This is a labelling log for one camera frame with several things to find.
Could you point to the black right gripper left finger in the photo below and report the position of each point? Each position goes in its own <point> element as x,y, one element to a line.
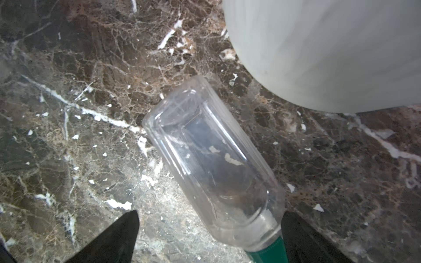
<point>114,245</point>

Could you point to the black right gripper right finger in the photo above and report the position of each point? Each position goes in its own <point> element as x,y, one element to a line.
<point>303,244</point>

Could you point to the clear bottle green cap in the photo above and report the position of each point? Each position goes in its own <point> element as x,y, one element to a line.
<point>223,175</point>

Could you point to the white ribbed trash bin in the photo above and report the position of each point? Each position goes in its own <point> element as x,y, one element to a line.
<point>332,56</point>

